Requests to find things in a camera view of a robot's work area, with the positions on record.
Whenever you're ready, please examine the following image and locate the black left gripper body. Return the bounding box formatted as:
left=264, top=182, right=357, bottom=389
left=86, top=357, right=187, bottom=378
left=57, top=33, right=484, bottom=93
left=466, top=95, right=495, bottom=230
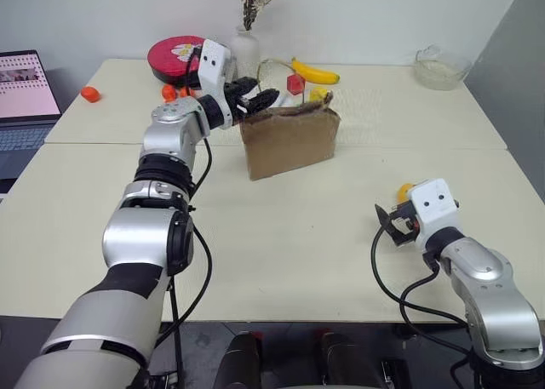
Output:
left=221, top=81, right=250, bottom=122

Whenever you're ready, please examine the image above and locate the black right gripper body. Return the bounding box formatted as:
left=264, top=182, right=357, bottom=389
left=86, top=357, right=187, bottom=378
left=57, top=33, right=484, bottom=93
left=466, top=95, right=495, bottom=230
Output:
left=389, top=203, right=421, bottom=249

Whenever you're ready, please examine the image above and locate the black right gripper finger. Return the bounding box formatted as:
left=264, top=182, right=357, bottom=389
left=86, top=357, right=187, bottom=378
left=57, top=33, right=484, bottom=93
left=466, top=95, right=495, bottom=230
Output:
left=374, top=203, right=399, bottom=239

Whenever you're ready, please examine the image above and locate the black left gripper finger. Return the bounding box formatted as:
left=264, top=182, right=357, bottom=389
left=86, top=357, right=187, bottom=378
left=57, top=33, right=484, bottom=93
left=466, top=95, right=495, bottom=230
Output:
left=232, top=77, right=259, bottom=96
left=243, top=89, right=282, bottom=116

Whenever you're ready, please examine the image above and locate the brown paper bag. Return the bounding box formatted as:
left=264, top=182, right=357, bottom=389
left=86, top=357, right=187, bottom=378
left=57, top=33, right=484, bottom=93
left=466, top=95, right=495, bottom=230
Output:
left=239, top=58, right=341, bottom=181

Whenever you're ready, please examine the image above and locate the white rectangular case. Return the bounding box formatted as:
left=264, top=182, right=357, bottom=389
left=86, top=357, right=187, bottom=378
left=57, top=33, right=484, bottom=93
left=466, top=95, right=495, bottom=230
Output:
left=272, top=91, right=299, bottom=108

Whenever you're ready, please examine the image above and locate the white ceramic vase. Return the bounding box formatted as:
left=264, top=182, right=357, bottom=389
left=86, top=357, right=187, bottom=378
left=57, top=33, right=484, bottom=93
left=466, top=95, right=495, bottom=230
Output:
left=229, top=26, right=261, bottom=82

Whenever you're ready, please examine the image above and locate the red cube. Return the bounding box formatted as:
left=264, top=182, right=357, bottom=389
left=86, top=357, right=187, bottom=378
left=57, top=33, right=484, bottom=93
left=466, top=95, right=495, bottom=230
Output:
left=286, top=74, right=307, bottom=96

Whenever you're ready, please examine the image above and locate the yellow cube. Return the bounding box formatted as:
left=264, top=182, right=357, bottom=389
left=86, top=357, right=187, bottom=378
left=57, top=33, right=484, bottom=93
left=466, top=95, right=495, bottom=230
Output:
left=309, top=87, right=336, bottom=104

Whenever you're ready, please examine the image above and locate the yellow banana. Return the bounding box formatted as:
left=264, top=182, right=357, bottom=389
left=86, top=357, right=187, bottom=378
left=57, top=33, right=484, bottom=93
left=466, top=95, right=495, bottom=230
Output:
left=291, top=56, right=341, bottom=85

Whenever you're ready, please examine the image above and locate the red round tin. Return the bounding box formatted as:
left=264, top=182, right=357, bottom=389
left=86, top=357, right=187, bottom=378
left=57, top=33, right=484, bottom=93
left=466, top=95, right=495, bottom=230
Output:
left=146, top=35, right=214, bottom=88

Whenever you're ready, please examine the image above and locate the clear glass bowl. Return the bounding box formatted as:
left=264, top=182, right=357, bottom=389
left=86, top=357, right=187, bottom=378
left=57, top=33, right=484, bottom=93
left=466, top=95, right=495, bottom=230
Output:
left=415, top=43, right=473, bottom=91

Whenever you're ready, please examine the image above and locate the dark rounded shape red mark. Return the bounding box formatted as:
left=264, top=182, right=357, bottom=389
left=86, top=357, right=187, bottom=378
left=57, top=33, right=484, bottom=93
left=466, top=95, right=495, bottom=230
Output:
left=212, top=331, right=263, bottom=389

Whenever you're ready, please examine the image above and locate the open laptop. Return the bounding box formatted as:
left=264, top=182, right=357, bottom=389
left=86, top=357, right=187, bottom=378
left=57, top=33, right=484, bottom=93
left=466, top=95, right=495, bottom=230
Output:
left=0, top=50, right=63, bottom=194

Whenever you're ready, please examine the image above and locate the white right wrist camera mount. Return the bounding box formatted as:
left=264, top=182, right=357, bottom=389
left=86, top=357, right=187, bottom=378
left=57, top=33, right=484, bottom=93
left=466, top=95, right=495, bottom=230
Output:
left=410, top=178, right=463, bottom=253

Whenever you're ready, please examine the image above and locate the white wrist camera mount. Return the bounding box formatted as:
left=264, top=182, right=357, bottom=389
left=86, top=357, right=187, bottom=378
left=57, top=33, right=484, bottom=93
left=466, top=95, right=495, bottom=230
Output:
left=410, top=178, right=463, bottom=253
left=198, top=39, right=233, bottom=106

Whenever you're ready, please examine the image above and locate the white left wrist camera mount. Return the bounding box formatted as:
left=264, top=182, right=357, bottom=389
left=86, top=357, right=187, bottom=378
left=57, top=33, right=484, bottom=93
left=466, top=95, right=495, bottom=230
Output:
left=198, top=39, right=233, bottom=106

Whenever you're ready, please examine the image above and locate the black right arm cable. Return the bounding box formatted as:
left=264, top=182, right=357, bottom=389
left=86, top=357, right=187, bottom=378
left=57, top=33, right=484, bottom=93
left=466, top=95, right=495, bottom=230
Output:
left=370, top=225, right=482, bottom=389

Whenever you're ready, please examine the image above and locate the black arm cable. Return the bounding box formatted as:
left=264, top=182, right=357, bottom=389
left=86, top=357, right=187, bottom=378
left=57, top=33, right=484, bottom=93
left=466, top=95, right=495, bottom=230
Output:
left=370, top=225, right=482, bottom=389
left=155, top=43, right=214, bottom=389

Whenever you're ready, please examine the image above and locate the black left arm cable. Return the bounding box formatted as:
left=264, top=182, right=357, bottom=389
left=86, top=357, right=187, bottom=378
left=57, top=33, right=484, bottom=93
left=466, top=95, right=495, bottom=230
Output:
left=155, top=43, right=214, bottom=389

